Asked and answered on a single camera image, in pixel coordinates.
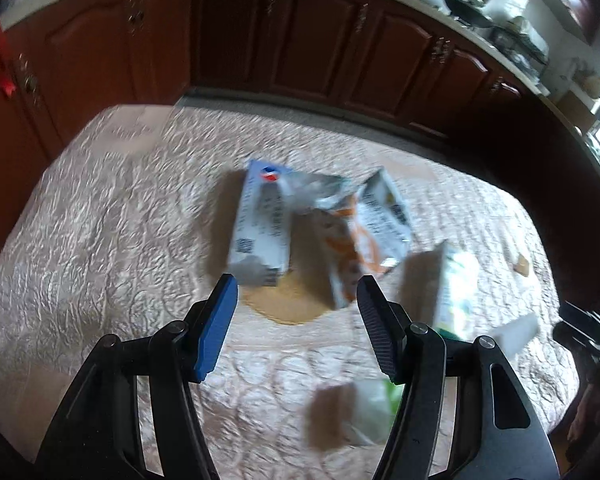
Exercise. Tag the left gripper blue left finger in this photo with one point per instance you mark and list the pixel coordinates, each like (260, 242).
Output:
(208, 326)

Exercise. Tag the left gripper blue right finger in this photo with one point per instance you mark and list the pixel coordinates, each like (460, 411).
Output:
(386, 324)

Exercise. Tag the white green wrapper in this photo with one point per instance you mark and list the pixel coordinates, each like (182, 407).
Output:
(367, 410)

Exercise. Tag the white green medicine box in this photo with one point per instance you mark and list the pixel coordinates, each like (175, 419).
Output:
(456, 291)

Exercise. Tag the white paper scrap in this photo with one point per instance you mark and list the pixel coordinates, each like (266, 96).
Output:
(515, 335)

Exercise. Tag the grey medicine box red-blue logo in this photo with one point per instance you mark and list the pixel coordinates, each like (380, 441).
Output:
(259, 252)

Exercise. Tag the dark wooden kitchen cabinets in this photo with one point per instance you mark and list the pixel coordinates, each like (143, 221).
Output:
(568, 221)

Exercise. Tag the person's right hand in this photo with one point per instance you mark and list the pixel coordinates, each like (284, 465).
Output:
(585, 426)

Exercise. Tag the crumpled orange white snack bag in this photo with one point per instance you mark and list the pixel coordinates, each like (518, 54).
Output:
(361, 229)

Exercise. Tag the beige embossed tablecloth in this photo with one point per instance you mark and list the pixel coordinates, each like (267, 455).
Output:
(131, 225)

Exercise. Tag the dish rack with dishes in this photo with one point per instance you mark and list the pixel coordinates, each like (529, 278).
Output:
(518, 41)

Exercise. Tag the black wok pan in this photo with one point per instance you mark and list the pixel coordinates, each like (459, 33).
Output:
(468, 14)

